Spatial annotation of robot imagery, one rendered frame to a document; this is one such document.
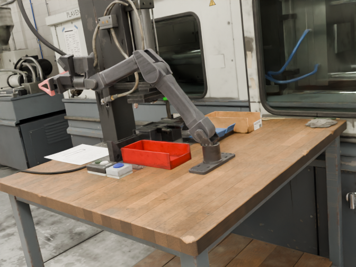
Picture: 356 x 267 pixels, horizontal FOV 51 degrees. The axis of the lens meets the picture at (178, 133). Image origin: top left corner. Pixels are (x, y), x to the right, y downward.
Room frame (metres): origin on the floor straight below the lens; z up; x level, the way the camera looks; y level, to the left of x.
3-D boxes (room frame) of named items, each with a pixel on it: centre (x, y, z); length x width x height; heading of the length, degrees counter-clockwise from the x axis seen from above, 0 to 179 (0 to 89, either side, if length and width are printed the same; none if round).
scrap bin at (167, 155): (1.35, 0.10, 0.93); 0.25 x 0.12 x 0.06; 49
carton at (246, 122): (1.70, -0.25, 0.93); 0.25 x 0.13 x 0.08; 49
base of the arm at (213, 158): (1.23, -0.11, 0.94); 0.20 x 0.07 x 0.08; 139
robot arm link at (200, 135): (1.23, -0.10, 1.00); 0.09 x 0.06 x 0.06; 153
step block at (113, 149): (1.43, 0.25, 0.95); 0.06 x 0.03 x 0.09; 139
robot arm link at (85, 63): (1.43, 0.31, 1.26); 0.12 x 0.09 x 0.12; 63
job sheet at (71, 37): (3.16, 0.76, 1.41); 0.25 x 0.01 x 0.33; 45
